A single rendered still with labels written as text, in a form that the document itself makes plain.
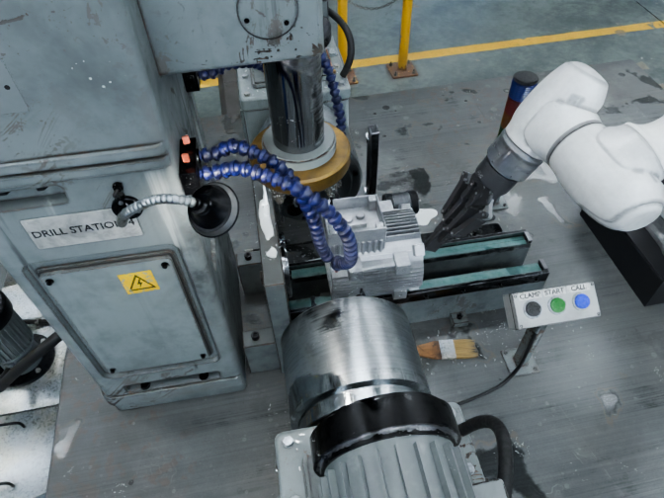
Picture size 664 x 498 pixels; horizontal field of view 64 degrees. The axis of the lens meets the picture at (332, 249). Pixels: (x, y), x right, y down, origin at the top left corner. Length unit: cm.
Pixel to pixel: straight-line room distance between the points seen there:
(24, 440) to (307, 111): 135
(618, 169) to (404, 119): 116
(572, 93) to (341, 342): 54
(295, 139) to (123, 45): 35
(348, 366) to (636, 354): 80
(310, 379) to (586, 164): 54
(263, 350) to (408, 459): 65
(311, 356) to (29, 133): 52
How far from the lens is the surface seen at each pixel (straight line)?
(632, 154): 89
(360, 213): 111
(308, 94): 85
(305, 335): 93
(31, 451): 184
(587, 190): 89
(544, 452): 127
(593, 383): 138
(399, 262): 111
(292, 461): 82
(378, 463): 61
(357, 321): 91
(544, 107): 95
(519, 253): 144
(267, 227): 108
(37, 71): 69
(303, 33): 74
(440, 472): 62
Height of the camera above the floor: 194
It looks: 50 degrees down
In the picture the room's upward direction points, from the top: 2 degrees counter-clockwise
